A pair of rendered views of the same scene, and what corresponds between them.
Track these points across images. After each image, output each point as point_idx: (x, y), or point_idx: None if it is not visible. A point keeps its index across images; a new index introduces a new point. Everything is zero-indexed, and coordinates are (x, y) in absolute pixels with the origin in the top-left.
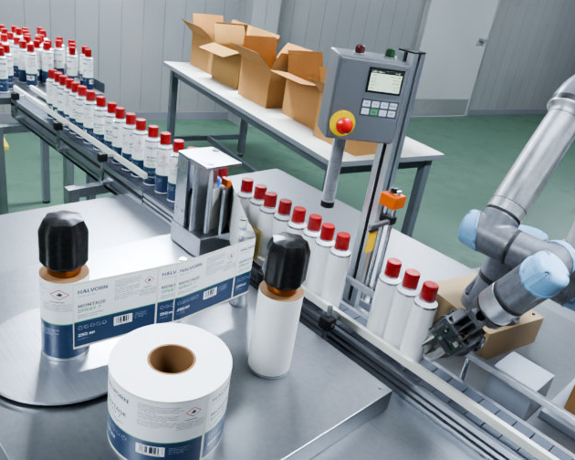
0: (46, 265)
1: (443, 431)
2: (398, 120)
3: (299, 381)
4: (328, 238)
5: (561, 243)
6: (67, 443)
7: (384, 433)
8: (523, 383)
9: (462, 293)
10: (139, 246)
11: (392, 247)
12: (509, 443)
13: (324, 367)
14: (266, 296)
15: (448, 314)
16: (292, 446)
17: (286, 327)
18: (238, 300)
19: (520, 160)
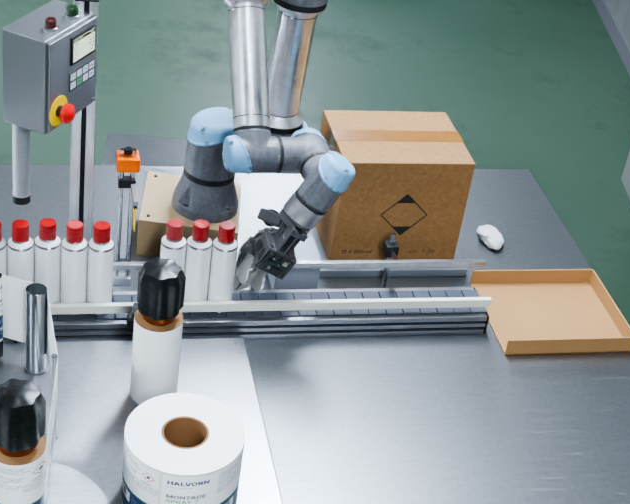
0: (22, 448)
1: (289, 340)
2: (96, 74)
3: (190, 387)
4: (81, 238)
5: (309, 131)
6: None
7: (266, 375)
8: (323, 260)
9: (171, 206)
10: None
11: (6, 192)
12: (343, 312)
13: (184, 361)
14: (163, 331)
15: (250, 242)
16: (260, 430)
17: (180, 346)
18: (43, 364)
19: (242, 71)
